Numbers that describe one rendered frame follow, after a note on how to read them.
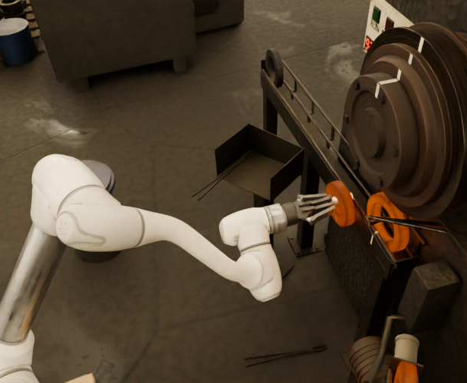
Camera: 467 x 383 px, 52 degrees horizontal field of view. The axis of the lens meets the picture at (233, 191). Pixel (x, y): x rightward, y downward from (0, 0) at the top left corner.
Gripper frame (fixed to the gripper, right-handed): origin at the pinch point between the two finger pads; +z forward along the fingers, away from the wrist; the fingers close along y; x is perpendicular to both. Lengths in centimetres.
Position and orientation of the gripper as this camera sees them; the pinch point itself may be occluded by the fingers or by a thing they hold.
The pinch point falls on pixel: (342, 200)
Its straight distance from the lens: 160.7
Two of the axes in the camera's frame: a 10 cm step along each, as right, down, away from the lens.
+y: 2.6, 6.6, -7.1
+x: -1.0, -7.1, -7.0
